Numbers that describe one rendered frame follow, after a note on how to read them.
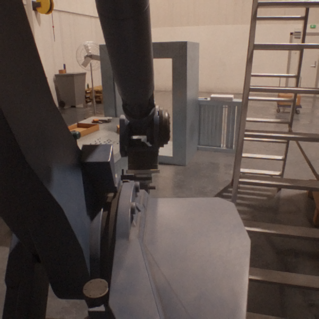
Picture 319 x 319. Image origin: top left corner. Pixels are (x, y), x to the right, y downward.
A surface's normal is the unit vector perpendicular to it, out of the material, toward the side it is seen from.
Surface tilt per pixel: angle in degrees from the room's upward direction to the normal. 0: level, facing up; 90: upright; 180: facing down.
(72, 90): 95
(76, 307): 0
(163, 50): 90
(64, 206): 81
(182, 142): 90
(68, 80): 95
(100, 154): 26
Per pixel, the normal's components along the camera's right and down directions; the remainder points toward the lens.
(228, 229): -0.02, -0.94
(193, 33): -0.34, 0.33
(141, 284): -0.03, -0.71
